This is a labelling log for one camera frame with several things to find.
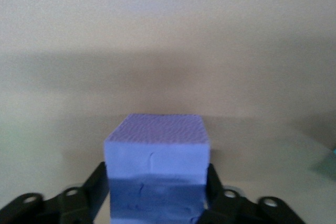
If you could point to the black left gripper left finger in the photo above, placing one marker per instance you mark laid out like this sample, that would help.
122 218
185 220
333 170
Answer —
65 205

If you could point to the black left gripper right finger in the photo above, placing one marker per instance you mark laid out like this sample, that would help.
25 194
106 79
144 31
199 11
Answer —
236 208

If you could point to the purple foam block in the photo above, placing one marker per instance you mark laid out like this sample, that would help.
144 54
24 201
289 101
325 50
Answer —
157 155

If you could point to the light blue foam block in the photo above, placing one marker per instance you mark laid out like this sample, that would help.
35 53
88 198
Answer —
328 165

